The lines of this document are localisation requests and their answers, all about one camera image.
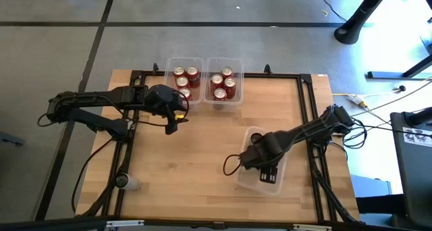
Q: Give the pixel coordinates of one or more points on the clear plastic bin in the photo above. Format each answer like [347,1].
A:
[248,182]
[201,63]
[209,63]

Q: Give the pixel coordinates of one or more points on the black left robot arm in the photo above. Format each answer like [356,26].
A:
[94,97]

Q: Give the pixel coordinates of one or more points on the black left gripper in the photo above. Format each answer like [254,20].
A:
[162,101]

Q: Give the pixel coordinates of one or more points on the white marker tag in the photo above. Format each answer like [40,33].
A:
[416,136]

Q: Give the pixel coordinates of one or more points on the grey floor object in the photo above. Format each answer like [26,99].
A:
[10,138]

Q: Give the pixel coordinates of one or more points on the black metal table frame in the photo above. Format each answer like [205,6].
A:
[270,75]

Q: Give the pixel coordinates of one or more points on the yellow floor scrap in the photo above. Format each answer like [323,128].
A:
[324,12]

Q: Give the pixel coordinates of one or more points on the white metal bracket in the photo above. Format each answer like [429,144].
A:
[312,227]
[125,223]

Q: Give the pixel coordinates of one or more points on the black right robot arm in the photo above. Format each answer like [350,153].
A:
[303,131]

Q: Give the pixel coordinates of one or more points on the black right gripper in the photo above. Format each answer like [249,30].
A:
[263,153]

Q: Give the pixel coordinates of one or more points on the black desk foot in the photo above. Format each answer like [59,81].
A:
[405,70]

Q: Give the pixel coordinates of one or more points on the red can blue label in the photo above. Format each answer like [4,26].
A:
[182,82]
[185,94]
[192,74]
[179,71]

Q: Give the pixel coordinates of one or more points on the black case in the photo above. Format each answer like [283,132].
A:
[415,177]

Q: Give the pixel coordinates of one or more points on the grey blue floor box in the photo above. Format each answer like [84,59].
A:
[371,185]

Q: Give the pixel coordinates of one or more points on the black stand leg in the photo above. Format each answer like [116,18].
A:
[357,18]

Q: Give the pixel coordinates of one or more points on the black table camera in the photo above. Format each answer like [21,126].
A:
[218,225]

